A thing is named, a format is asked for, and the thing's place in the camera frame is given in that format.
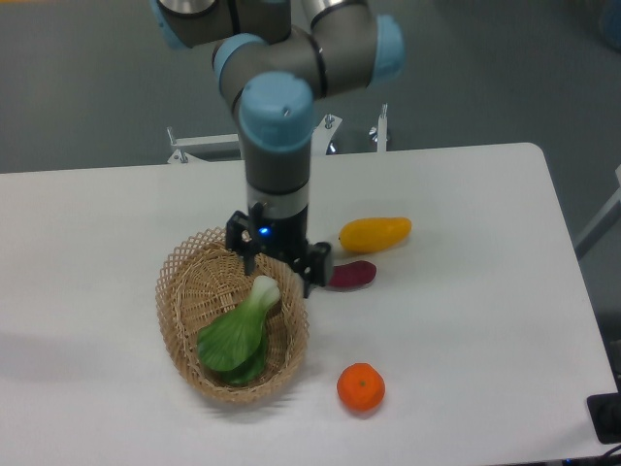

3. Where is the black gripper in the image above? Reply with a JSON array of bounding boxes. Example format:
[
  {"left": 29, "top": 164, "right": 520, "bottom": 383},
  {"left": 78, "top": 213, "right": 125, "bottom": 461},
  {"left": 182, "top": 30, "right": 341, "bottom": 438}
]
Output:
[{"left": 225, "top": 206, "right": 333, "bottom": 298}]

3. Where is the green bok choy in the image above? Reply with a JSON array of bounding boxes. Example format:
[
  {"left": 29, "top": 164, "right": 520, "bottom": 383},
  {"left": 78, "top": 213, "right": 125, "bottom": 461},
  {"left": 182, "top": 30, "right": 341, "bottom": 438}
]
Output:
[{"left": 197, "top": 276, "right": 280, "bottom": 386}]

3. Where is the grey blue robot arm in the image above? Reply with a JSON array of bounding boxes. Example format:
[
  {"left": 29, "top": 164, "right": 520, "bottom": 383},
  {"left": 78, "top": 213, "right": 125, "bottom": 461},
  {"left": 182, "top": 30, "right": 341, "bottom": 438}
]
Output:
[{"left": 151, "top": 1, "right": 406, "bottom": 289}]

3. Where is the woven wicker basket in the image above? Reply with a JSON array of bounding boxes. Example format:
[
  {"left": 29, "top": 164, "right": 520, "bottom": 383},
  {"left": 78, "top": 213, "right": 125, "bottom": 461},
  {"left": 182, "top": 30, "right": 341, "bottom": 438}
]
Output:
[{"left": 156, "top": 227, "right": 309, "bottom": 404}]

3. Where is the purple sweet potato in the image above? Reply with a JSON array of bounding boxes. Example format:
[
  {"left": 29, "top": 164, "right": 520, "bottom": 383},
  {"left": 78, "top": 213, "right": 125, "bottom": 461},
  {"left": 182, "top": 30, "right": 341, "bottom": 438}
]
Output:
[{"left": 326, "top": 260, "right": 377, "bottom": 290}]

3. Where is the yellow mango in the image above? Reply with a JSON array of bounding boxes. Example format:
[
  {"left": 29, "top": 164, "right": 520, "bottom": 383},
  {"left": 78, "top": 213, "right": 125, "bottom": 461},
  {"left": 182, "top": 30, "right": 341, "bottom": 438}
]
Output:
[{"left": 339, "top": 216, "right": 412, "bottom": 254}]

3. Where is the orange tangerine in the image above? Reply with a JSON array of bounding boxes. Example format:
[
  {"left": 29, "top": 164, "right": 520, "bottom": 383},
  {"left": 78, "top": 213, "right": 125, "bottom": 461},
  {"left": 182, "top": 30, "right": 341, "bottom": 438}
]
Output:
[{"left": 336, "top": 362, "right": 386, "bottom": 413}]

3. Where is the white table leg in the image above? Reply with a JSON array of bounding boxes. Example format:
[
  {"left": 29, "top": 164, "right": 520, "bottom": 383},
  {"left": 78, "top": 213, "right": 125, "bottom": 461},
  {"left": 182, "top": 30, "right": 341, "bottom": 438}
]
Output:
[{"left": 573, "top": 167, "right": 620, "bottom": 260}]

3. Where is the black device at edge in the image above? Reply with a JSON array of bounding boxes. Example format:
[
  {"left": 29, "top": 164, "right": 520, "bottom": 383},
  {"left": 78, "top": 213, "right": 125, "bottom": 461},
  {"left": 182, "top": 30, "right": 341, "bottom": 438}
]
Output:
[{"left": 587, "top": 392, "right": 620, "bottom": 445}]

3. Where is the white metal base frame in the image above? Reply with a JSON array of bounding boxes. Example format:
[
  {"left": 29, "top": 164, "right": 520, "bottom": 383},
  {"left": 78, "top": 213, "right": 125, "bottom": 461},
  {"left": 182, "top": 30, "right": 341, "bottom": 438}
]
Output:
[{"left": 166, "top": 103, "right": 392, "bottom": 164}]

